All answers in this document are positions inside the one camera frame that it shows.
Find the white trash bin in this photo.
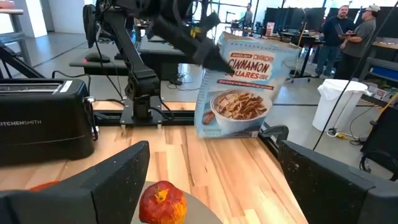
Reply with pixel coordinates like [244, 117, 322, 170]
[312, 78, 369, 132]

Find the cinnamon squares cereal box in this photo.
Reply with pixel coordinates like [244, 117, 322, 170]
[194, 30, 302, 139]

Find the yellow extension cord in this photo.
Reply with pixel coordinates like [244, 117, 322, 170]
[337, 93, 398, 141]

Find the black table clamp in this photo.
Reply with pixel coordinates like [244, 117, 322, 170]
[259, 124, 290, 146]

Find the grey metal workbench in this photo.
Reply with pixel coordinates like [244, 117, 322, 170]
[0, 0, 32, 68]

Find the black diagonal frame strut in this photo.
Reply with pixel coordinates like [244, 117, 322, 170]
[0, 42, 44, 79]

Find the black chair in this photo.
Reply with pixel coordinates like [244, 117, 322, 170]
[360, 105, 398, 181]

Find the dark laptop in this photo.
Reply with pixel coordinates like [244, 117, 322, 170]
[334, 23, 358, 37]

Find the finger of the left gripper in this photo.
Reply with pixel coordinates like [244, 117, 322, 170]
[152, 15, 236, 75]
[198, 11, 221, 35]

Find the red yellow apple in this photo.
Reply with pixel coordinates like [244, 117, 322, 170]
[139, 180, 188, 224]

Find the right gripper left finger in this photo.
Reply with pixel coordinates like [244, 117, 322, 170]
[0, 140, 150, 224]

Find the black toaster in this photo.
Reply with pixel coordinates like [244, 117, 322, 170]
[0, 77, 98, 167]

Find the black desk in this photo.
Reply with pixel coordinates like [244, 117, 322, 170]
[68, 34, 190, 82]

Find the person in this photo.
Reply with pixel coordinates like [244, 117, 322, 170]
[313, 4, 355, 78]
[239, 2, 254, 29]
[334, 4, 382, 81]

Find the thin black cable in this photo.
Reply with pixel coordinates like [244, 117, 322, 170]
[312, 0, 398, 152]

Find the black aluminium frame rail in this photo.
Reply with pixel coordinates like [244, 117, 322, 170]
[93, 110, 197, 127]

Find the round grey woven placemat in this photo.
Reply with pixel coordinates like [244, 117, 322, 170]
[130, 181, 223, 224]

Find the shelf with blue bins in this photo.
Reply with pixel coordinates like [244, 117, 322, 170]
[359, 40, 398, 82]

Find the black computer mouse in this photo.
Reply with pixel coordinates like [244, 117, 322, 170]
[84, 52, 111, 63]

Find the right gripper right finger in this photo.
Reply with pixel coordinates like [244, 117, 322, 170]
[278, 139, 398, 224]

